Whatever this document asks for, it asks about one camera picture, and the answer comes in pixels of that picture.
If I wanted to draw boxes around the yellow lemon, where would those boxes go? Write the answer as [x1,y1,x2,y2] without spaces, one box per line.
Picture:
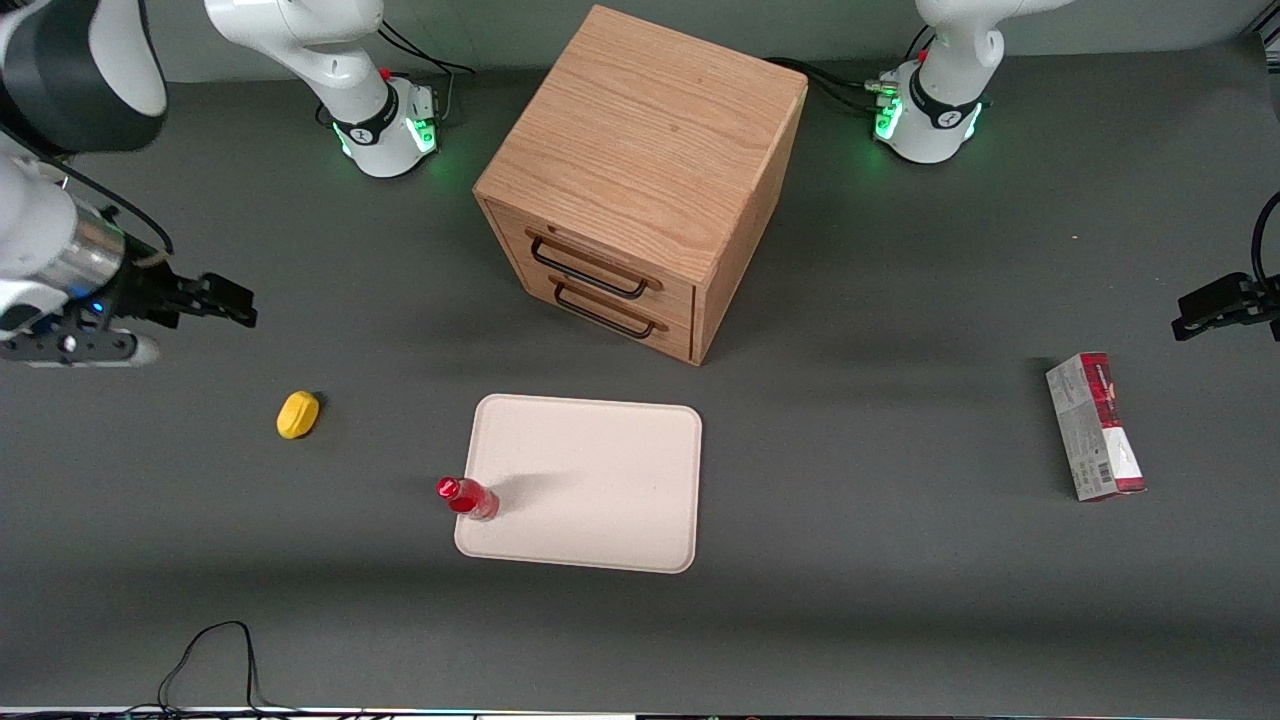
[276,390,322,441]

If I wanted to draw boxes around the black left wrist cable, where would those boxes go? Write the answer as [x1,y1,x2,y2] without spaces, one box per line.
[1251,190,1280,293]

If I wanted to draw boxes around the black right arm base cables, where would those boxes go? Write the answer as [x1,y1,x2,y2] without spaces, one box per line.
[378,18,479,129]

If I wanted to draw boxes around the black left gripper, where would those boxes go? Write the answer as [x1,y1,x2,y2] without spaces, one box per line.
[1171,272,1280,343]

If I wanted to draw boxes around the wooden drawer front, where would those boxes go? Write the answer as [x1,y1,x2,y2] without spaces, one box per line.
[518,268,696,364]
[487,203,698,323]

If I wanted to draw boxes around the cream rectangular tray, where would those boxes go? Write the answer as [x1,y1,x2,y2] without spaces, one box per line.
[454,393,704,575]

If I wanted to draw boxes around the red coke bottle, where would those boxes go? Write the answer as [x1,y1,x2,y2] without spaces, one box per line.
[435,476,501,523]

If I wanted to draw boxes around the black arm base cables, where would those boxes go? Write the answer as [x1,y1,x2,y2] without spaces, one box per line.
[378,18,479,129]
[765,55,901,113]

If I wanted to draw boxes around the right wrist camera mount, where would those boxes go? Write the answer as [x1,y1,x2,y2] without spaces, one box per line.
[0,322,162,370]

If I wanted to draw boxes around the black wire drawer handle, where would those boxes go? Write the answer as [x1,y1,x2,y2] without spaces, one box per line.
[550,277,669,341]
[526,231,664,301]

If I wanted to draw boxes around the black loose cable loop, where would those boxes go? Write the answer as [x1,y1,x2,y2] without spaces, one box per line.
[155,620,301,715]

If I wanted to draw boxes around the black left arm base cables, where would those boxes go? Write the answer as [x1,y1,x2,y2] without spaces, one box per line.
[765,55,901,113]

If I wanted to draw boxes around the grey and red carton box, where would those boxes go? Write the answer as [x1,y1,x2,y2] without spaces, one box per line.
[1045,351,1148,503]

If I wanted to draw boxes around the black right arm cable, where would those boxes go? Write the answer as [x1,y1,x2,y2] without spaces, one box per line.
[0,125,177,259]

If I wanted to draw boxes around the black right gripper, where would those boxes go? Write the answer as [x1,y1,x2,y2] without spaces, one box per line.
[93,258,259,332]

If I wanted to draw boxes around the wooden two-drawer cabinet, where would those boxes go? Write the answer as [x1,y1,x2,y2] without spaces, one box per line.
[472,4,810,367]

